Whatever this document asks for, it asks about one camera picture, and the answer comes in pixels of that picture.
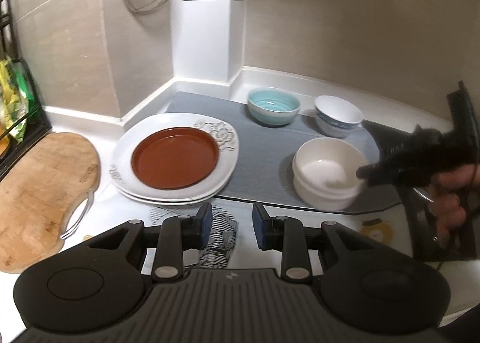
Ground cream bowls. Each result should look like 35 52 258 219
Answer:
292 137 367 211

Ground brown round plate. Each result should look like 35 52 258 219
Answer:
131 127 220 190

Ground white bowl blue pattern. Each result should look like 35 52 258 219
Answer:
314 95 364 138

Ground large white floral plate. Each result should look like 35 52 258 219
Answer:
110 113 239 205

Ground light blue ceramic bowl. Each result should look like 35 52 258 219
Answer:
247 88 301 127

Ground person right hand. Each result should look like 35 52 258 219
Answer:
428 164 479 250

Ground black gas stove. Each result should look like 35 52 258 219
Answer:
361 119 480 261

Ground grey dish mat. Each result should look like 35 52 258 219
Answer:
166 92 401 215

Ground wooden cutting board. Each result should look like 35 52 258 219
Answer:
1 133 101 274

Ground green yellow package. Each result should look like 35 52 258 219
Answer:
1 56 39 152

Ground black wire rack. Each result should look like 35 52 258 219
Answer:
1 0 51 178

